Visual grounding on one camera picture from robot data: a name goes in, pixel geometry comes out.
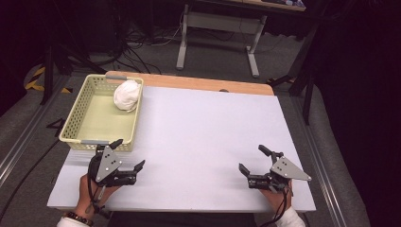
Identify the yellow black hazard tape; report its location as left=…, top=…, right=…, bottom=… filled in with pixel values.
left=25, top=65, right=74, bottom=95

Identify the black metal stand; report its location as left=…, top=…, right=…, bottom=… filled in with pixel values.
left=40, top=41, right=107, bottom=106
left=268, top=18, right=320, bottom=126

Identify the grey-legged desk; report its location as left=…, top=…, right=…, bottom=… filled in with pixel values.
left=175, top=0, right=306, bottom=79

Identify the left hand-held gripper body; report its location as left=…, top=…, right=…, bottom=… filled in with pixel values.
left=87, top=144, right=138, bottom=187

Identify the white baby romper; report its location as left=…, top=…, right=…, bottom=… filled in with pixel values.
left=113, top=79, right=142, bottom=113

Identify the bundle of floor cables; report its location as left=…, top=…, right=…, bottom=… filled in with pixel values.
left=103, top=18, right=190, bottom=75

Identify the left hand-held gripper cable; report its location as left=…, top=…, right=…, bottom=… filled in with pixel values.
left=86, top=164, right=112, bottom=220

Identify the person's dark clothing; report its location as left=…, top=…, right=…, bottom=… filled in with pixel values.
left=107, top=211, right=259, bottom=227

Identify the person's right hand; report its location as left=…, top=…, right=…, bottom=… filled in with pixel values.
left=259, top=181, right=294, bottom=216

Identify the hand-held gripper cable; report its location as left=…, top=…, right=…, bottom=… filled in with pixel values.
left=86, top=164, right=112, bottom=220
left=259, top=188, right=291, bottom=227

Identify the pale yellow plastic basket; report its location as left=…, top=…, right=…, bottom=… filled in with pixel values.
left=59, top=74, right=145, bottom=153

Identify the right hand-held gripper cable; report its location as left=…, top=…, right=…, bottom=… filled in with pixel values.
left=259, top=188, right=291, bottom=227

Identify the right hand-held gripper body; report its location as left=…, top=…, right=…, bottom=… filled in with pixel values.
left=247, top=150, right=313, bottom=194

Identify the white table board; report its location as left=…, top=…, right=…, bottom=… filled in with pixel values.
left=46, top=85, right=317, bottom=213

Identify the wooden table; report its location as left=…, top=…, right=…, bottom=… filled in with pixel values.
left=104, top=70, right=274, bottom=96

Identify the black floor cable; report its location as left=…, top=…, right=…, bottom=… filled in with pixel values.
left=0, top=138, right=61, bottom=221

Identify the aluminium floor rail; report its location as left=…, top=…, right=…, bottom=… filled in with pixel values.
left=0, top=75, right=69, bottom=187
left=291, top=96, right=348, bottom=227

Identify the person's left hand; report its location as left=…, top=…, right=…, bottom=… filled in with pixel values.
left=75, top=174, right=121, bottom=220

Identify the beaded bracelet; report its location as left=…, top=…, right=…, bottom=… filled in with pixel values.
left=64, top=211, right=95, bottom=227

